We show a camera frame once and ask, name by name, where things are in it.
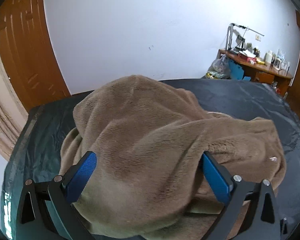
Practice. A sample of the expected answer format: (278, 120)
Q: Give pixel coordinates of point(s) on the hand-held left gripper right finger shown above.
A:
(215, 180)

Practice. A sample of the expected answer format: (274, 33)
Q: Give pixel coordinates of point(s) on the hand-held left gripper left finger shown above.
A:
(82, 177)

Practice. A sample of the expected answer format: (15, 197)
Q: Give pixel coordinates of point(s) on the brown fleece garment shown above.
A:
(145, 135)

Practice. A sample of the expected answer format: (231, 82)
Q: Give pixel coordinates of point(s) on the beige curtain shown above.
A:
(5, 125)

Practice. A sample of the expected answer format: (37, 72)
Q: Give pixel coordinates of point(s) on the yellow green snack bag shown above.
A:
(216, 75)

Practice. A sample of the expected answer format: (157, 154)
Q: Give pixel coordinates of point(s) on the clear plastic bag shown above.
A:
(220, 66)

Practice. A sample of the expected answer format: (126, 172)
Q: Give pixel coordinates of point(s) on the wooden desk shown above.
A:
(252, 71)

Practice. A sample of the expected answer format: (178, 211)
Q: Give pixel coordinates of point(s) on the red box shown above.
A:
(246, 59)

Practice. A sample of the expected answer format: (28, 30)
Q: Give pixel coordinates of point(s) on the white jar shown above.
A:
(268, 58)

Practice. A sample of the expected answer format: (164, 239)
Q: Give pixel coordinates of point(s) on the clear glass containers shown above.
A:
(281, 62)

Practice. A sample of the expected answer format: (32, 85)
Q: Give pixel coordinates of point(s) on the wooden panel door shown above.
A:
(25, 42)

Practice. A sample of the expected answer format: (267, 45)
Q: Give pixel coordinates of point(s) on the wall socket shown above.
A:
(258, 38)

